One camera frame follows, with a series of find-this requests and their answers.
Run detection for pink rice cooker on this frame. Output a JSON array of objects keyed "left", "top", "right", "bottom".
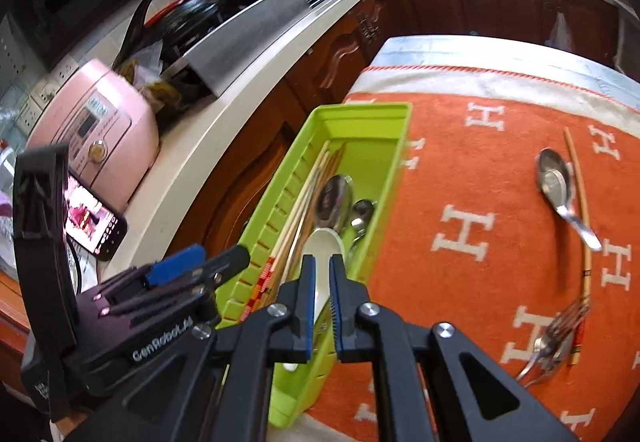
[{"left": 24, "top": 58, "right": 161, "bottom": 208}]

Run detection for black pot with handle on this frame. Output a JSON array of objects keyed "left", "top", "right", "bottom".
[{"left": 112, "top": 0, "right": 223, "bottom": 68}]

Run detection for yellow food bag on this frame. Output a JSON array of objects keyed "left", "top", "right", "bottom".
[{"left": 117, "top": 50, "right": 187, "bottom": 109}]

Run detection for white ceramic spoon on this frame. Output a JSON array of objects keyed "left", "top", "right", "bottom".
[{"left": 299, "top": 227, "right": 347, "bottom": 323}]

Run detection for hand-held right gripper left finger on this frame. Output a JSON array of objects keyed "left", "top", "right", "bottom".
[{"left": 65, "top": 255, "right": 318, "bottom": 442}]

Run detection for grey steel cabinet panel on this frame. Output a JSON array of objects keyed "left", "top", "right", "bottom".
[{"left": 614, "top": 10, "right": 640, "bottom": 78}]

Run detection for brown wooden kitchen cabinets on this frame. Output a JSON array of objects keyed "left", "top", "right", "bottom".
[{"left": 200, "top": 0, "right": 621, "bottom": 253}]

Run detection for cream kitchen countertop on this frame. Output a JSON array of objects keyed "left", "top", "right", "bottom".
[{"left": 95, "top": 0, "right": 631, "bottom": 273}]

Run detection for large metal spoon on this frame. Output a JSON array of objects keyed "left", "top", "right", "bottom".
[{"left": 312, "top": 175, "right": 355, "bottom": 235}]

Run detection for orange printed blanket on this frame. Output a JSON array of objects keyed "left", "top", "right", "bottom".
[{"left": 300, "top": 65, "right": 640, "bottom": 442}]

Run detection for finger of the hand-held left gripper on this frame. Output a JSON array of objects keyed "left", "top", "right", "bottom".
[
  {"left": 107, "top": 245, "right": 251, "bottom": 323},
  {"left": 97, "top": 245, "right": 207, "bottom": 307}
]

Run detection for white hanging plastic bag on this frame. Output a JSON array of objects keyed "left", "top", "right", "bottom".
[{"left": 547, "top": 14, "right": 572, "bottom": 49}]

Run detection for smartphone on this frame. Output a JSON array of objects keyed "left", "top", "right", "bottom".
[{"left": 65, "top": 172, "right": 129, "bottom": 262}]

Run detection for green plastic utensil tray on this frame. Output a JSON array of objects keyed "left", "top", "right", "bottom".
[{"left": 215, "top": 102, "right": 413, "bottom": 428}]

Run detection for light blue table cover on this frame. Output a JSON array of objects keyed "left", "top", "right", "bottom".
[{"left": 375, "top": 35, "right": 640, "bottom": 113}]

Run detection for small metal spoon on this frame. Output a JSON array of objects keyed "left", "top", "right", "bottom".
[{"left": 347, "top": 199, "right": 378, "bottom": 250}]

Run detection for white wall sockets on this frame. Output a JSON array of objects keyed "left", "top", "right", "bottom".
[{"left": 20, "top": 57, "right": 81, "bottom": 133}]

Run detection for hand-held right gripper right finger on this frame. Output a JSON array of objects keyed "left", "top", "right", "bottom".
[{"left": 327, "top": 255, "right": 581, "bottom": 442}]

